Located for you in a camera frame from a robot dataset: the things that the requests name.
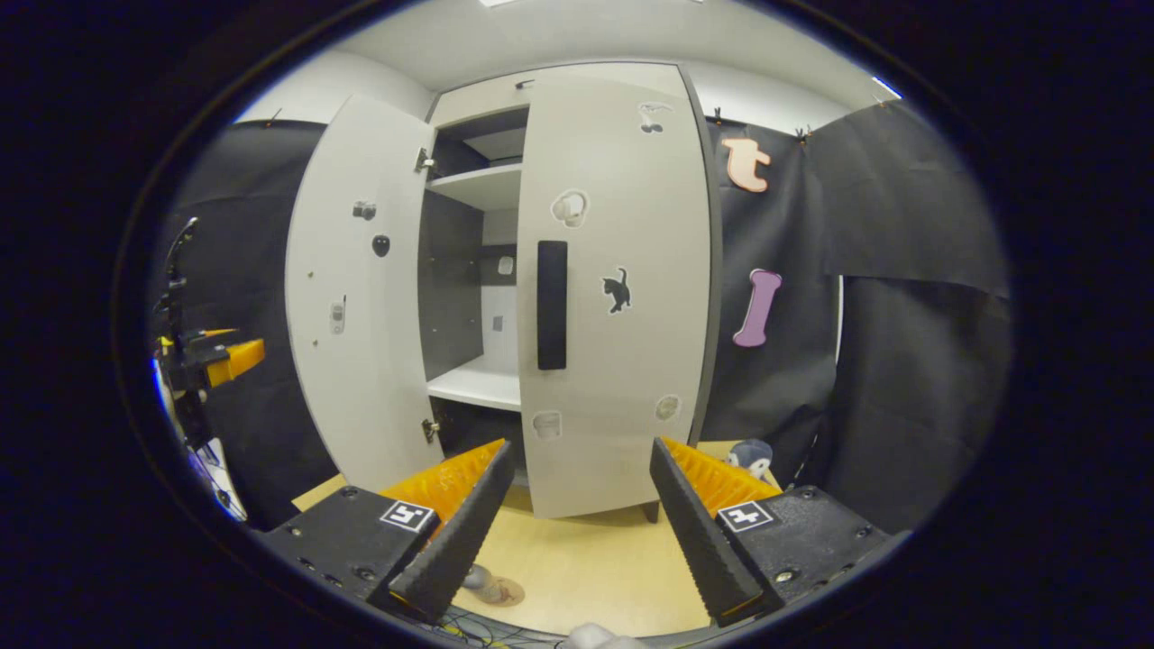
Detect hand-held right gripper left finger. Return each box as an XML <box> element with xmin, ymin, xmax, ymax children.
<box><xmin>255</xmin><ymin>439</ymin><xmax>517</xmax><ymax>625</ymax></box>

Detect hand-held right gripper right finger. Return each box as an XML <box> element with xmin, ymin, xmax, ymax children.
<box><xmin>649</xmin><ymin>437</ymin><xmax>911</xmax><ymax>627</ymax></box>

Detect white cabinet door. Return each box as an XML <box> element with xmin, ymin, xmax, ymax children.
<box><xmin>285</xmin><ymin>93</ymin><xmax>439</xmax><ymax>495</ymax></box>
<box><xmin>515</xmin><ymin>63</ymin><xmax>714</xmax><ymax>520</ymax></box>

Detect white cabinet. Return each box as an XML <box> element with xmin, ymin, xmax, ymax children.
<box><xmin>417</xmin><ymin>61</ymin><xmax>724</xmax><ymax>525</ymax></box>

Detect white cabinet drawer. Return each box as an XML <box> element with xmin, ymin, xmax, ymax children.
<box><xmin>427</xmin><ymin>77</ymin><xmax>534</xmax><ymax>128</ymax></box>

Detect penguin plush toy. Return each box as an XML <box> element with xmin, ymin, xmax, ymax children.
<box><xmin>725</xmin><ymin>438</ymin><xmax>775</xmax><ymax>480</ymax></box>

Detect black backdrop cloth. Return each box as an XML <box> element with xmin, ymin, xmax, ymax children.
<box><xmin>699</xmin><ymin>97</ymin><xmax>1012</xmax><ymax>535</ymax></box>
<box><xmin>162</xmin><ymin>120</ymin><xmax>342</xmax><ymax>531</ymax></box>

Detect tangled thin cables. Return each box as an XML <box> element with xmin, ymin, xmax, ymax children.
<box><xmin>397</xmin><ymin>604</ymin><xmax>562</xmax><ymax>646</ymax></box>

